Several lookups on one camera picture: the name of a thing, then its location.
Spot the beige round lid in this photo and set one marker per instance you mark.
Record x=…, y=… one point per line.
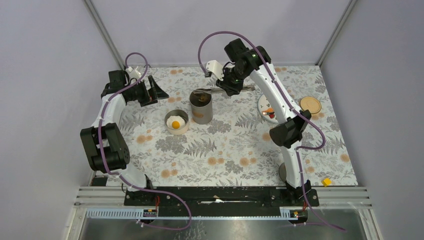
x=310, y=104

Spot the round steel lunch bowl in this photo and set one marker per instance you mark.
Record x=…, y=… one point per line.
x=184, y=115

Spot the grey cylindrical lunch container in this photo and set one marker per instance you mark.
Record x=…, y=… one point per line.
x=201, y=107

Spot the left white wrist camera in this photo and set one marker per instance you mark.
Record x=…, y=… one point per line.
x=133, y=73

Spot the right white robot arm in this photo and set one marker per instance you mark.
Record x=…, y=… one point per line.
x=292, y=120

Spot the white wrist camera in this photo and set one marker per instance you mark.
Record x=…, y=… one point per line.
x=214, y=68
x=133, y=73

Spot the metal food tongs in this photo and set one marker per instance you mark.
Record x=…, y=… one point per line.
x=218, y=90

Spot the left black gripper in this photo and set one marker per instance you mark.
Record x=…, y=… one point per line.
x=154, y=93

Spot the white patterned plate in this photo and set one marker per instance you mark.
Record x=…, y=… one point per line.
x=263, y=104

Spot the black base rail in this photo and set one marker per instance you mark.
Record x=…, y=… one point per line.
x=227, y=201

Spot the small yellow block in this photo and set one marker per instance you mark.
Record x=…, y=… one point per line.
x=326, y=182

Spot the toy fried egg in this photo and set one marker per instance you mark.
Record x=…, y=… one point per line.
x=175, y=122

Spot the grey lid with wooden knob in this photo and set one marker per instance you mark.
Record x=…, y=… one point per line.
x=282, y=172

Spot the floral patterned table mat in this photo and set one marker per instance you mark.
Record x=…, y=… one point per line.
x=235, y=148

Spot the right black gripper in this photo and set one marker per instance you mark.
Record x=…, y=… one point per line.
x=230, y=90

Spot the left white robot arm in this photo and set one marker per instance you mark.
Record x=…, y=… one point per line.
x=104, y=145

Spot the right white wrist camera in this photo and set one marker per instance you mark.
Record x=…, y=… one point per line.
x=214, y=68

